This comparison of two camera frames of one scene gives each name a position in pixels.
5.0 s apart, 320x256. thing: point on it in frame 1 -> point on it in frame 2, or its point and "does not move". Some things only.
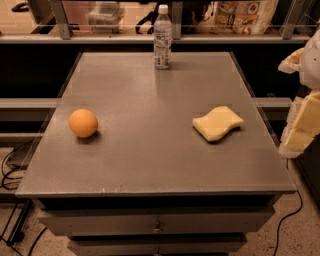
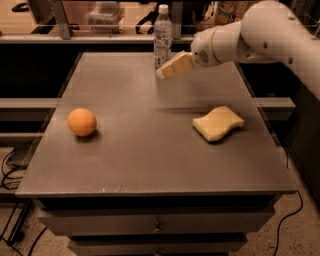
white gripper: [312, 68] -> [202, 47]
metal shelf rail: [66, 36] does not move
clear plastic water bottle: [163, 38] does not move
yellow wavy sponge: [215, 124] does not move
